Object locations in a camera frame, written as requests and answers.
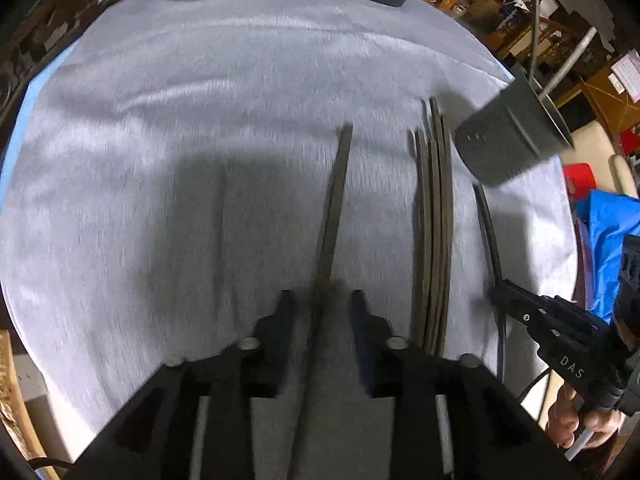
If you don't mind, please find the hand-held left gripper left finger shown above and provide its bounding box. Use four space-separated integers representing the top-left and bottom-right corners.
65 290 301 480

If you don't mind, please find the grey tablecloth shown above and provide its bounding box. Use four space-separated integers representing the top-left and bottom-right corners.
0 0 583 480

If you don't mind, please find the red stool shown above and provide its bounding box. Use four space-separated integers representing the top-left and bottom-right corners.
562 162 597 202

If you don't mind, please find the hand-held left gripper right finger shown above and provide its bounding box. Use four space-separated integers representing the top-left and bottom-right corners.
350 290 581 480

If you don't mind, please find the pink paper sheet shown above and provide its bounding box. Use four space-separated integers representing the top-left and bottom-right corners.
607 51 640 102

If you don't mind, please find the grey chopstick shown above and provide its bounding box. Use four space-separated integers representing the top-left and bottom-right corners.
527 0 543 88

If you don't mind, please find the person's right hand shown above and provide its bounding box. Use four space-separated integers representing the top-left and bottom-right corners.
546 380 628 453

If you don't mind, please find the grey utensil holder cup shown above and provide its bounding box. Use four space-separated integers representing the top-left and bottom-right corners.
454 72 575 188

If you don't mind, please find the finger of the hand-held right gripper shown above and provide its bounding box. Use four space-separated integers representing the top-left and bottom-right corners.
491 279 561 356

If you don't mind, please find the cream chair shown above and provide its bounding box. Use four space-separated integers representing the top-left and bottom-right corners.
570 120 640 196

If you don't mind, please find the blue bag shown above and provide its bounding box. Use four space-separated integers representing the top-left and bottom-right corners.
575 189 640 326

